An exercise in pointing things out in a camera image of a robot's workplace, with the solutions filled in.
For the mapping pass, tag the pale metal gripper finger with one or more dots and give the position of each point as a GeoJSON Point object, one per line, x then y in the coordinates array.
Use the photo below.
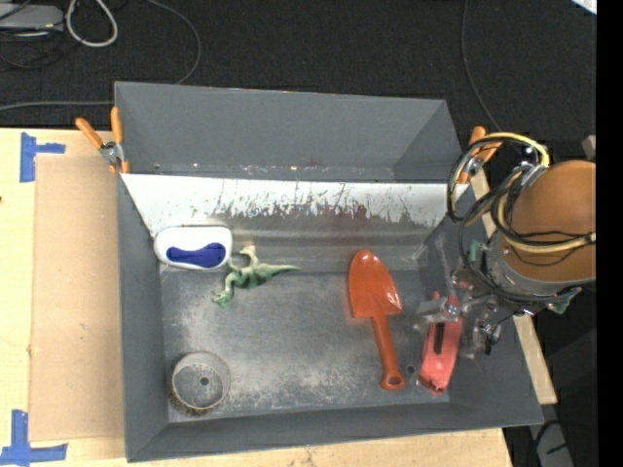
{"type": "Point", "coordinates": [438, 308]}
{"type": "Point", "coordinates": [468, 343]}

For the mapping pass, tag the orange toy shovel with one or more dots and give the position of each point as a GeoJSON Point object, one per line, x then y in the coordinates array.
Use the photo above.
{"type": "Point", "coordinates": [372, 290]}

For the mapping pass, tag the grey metal bin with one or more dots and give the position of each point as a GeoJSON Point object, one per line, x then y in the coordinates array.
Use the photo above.
{"type": "Point", "coordinates": [292, 338]}

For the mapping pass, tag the green toy dinosaur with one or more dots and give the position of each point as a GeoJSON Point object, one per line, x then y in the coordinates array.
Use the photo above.
{"type": "Point", "coordinates": [248, 275]}

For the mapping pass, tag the white and blue container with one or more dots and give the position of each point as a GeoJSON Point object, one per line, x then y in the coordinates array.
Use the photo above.
{"type": "Point", "coordinates": [192, 241]}

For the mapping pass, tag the brown cardboard board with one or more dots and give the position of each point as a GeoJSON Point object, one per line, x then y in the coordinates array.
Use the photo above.
{"type": "Point", "coordinates": [73, 285]}

